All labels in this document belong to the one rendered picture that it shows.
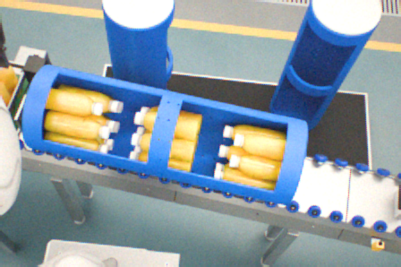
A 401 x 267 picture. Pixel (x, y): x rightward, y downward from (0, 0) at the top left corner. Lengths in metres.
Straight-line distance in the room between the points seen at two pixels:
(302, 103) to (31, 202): 1.55
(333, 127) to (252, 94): 0.48
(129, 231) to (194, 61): 1.11
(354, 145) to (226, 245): 0.87
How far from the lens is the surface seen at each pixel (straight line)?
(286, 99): 2.93
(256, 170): 1.65
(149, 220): 2.75
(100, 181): 1.91
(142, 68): 2.24
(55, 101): 1.71
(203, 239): 2.73
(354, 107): 3.04
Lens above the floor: 2.64
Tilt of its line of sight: 64 degrees down
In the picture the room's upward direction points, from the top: 9 degrees clockwise
